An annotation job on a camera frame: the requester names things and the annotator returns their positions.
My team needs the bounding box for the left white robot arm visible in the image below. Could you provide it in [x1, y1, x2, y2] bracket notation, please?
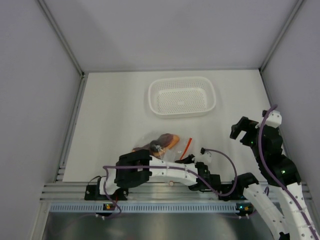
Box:
[95, 149, 221, 200]

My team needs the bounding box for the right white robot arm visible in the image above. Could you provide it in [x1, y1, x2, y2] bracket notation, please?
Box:
[230, 116, 320, 240]

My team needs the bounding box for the fake black food piece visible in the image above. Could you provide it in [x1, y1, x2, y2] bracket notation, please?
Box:
[149, 140, 163, 154]

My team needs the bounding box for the white perforated plastic basket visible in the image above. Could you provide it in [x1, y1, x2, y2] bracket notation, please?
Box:
[148, 76, 217, 119]

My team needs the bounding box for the clear zip top bag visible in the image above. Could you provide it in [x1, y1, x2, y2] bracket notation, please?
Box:
[131, 131, 193, 162]

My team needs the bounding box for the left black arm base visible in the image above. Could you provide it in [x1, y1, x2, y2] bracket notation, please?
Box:
[84, 175, 129, 202]

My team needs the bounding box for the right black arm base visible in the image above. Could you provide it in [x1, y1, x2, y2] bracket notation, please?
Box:
[218, 183, 241, 202]

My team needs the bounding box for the fake orange food piece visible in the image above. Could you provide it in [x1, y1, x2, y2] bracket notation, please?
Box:
[132, 133, 180, 153]

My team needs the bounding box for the aluminium mounting rail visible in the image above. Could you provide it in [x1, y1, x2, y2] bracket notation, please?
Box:
[39, 181, 311, 201]

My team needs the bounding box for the grey slotted cable duct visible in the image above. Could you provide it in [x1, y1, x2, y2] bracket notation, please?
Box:
[49, 202, 254, 215]

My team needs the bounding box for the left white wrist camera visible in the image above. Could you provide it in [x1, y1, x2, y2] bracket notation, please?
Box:
[196, 147, 213, 165]

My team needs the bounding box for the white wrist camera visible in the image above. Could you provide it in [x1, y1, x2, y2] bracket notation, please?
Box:
[196, 147, 213, 165]
[263, 110, 283, 129]

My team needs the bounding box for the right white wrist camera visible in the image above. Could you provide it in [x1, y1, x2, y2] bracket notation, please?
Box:
[263, 110, 283, 129]

